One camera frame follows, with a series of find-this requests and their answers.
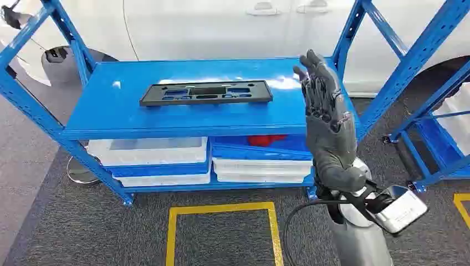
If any white car door handle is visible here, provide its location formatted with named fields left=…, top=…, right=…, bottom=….
left=297, top=0, right=329, bottom=14
left=246, top=2, right=282, bottom=17

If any white car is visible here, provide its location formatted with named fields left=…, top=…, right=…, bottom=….
left=0, top=0, right=470, bottom=98

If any round metal stand base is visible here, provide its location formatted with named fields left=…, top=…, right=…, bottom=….
left=66, top=156, right=100, bottom=186

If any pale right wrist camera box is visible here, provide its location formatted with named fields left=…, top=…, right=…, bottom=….
left=371, top=185, right=429, bottom=236

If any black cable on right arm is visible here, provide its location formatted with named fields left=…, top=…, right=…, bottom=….
left=283, top=198, right=368, bottom=266

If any red part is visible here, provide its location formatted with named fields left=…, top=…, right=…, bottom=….
left=247, top=135, right=288, bottom=147

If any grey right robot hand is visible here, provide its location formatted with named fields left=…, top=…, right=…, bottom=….
left=293, top=49, right=367, bottom=193

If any blue plastic bin with red part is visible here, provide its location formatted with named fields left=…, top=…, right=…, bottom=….
left=211, top=135, right=313, bottom=161

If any large white plastic bin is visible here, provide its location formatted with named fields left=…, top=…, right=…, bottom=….
left=87, top=136, right=209, bottom=168

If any black plastic panel with cutouts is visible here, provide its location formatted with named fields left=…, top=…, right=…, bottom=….
left=139, top=80, right=274, bottom=107

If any grey cylindrical container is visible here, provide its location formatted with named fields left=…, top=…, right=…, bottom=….
left=41, top=46, right=81, bottom=84

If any blue metal shelf rack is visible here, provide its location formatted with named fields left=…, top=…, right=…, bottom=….
left=384, top=62, right=470, bottom=193
left=0, top=0, right=470, bottom=206

